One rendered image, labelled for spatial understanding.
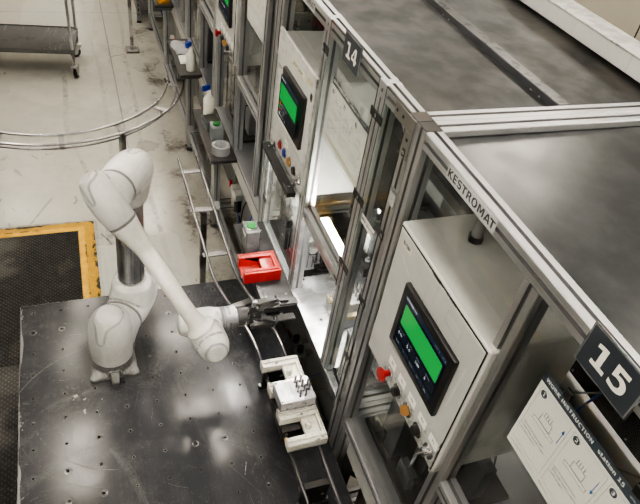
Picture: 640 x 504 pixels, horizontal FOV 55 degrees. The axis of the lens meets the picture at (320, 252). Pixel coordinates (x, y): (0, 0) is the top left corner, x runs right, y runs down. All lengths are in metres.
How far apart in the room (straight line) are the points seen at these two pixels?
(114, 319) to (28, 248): 1.87
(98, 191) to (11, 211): 2.52
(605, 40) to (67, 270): 3.08
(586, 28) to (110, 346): 1.94
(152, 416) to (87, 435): 0.23
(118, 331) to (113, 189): 0.59
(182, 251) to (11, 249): 1.01
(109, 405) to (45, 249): 1.85
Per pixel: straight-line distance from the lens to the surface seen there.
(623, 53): 2.08
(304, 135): 2.16
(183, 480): 2.28
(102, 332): 2.38
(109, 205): 2.02
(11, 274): 4.01
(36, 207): 4.50
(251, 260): 2.59
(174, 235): 4.17
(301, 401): 2.18
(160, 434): 2.38
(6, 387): 3.46
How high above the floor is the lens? 2.69
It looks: 41 degrees down
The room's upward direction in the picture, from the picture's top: 10 degrees clockwise
